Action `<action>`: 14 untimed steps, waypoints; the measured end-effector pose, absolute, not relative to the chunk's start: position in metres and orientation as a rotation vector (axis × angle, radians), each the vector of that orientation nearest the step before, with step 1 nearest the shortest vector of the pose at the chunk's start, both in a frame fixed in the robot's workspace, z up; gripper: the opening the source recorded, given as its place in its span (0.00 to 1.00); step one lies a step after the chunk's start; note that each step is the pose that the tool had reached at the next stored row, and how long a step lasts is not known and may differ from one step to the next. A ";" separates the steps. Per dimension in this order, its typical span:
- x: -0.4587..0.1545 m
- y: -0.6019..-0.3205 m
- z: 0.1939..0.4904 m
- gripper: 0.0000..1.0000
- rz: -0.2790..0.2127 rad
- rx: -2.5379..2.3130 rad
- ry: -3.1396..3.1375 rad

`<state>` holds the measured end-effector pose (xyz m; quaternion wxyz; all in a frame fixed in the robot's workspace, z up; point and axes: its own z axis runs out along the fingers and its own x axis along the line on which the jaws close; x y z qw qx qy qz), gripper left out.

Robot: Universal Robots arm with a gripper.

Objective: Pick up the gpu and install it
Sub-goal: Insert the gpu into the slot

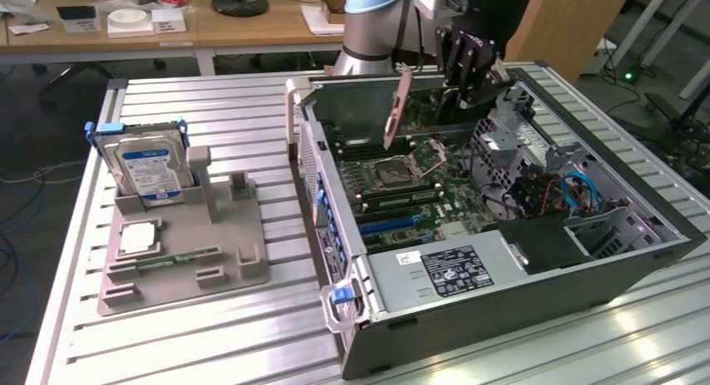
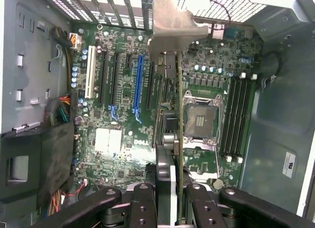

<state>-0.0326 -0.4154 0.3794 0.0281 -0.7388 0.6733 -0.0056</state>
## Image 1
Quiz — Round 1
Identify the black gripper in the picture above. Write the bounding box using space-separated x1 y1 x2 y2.
435 0 536 111

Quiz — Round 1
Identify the green graphics card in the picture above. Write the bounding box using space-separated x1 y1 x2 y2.
382 64 516 150

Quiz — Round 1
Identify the wooden cabinet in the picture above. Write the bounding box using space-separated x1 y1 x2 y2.
502 0 636 82

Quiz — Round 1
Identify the metal disk bay cage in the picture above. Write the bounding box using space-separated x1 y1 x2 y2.
470 85 555 186

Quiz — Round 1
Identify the metal socket cover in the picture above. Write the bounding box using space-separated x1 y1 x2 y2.
408 137 454 174

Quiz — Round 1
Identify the white and brown box stack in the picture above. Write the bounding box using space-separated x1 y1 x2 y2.
300 0 351 37

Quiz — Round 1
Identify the CPU socket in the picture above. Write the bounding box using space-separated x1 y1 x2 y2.
371 155 423 190

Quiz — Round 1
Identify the green motherboard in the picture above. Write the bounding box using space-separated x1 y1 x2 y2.
332 126 500 257

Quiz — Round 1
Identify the green RAM stick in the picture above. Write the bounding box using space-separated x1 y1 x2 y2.
135 251 217 272
363 187 443 210

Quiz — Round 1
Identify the black equipment stand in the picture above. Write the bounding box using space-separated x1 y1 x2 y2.
642 91 710 161

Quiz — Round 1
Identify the wooden desk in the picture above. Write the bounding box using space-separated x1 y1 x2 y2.
0 0 423 77

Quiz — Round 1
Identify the blue expansion slot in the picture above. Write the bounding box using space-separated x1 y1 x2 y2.
358 216 418 237

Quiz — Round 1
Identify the blue card retention latch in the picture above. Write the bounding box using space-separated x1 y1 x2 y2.
312 172 351 278

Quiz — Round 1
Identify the black round lamp base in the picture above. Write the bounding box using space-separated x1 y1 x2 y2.
209 0 271 17

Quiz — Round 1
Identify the black plastic shroud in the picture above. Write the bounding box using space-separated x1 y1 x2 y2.
496 214 592 276

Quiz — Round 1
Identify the grey power supply unit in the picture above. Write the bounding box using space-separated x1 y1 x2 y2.
363 229 534 313

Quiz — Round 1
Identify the white labelled box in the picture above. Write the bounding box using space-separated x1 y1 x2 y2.
149 8 187 35

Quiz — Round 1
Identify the blue case release latch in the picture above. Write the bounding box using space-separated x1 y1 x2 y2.
327 288 356 307

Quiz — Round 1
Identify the white box with round dish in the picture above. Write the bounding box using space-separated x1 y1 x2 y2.
107 9 155 39

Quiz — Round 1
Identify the open black PC case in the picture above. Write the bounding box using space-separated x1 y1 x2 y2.
283 67 709 381

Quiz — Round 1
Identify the hard disk with blue caddy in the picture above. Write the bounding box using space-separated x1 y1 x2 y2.
83 116 193 207

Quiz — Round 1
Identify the grey parts rack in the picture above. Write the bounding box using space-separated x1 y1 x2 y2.
96 146 272 318

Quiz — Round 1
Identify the white box with black top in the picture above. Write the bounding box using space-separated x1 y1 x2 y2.
56 5 104 32

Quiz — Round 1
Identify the black office chair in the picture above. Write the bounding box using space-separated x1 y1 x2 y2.
32 62 115 111

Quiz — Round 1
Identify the silver CPU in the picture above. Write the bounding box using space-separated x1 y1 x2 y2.
119 225 160 253

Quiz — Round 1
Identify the white paper card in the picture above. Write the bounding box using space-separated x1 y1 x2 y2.
8 22 51 35

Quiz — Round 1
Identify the black wire bundle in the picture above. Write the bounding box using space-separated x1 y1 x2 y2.
504 175 548 220

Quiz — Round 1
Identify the red wire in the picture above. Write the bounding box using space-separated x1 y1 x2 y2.
542 175 556 215

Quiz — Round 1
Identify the blue wire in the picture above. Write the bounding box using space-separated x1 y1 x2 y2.
559 172 604 214

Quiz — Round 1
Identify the white table frame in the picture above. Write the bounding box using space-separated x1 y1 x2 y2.
607 0 710 99

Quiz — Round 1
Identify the metal disk bay bracket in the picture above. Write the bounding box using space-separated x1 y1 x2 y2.
562 204 661 261

